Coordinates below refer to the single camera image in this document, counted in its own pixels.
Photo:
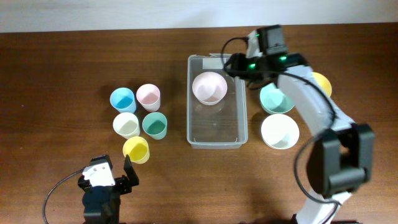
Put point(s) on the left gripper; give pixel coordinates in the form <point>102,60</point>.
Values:
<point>128,168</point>

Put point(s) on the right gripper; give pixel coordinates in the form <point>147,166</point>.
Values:
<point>237,67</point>

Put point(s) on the yellow plastic cup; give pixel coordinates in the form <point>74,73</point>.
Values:
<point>137,149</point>

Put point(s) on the cream plastic cup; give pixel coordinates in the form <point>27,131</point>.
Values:
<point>126,125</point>

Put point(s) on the green plastic cup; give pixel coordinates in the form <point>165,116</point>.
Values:
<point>155,125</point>

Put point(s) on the mint green bowl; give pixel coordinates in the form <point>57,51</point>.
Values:
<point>274,101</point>

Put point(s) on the yellow bowl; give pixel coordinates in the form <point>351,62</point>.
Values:
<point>323,82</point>

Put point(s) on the blue plastic cup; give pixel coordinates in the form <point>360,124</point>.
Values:
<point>123,100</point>

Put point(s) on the pink bowl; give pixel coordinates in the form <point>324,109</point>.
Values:
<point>209,88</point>

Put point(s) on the pink plastic cup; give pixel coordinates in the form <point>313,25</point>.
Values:
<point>148,95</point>

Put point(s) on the white bowl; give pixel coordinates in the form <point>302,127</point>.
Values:
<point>280,131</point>

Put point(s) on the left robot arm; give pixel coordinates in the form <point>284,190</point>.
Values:
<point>102,197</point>

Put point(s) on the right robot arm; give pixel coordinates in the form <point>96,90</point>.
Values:
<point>338,159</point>

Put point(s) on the white label on container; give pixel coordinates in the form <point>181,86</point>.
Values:
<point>212,64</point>

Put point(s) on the clear plastic storage container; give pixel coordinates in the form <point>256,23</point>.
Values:
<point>220,126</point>

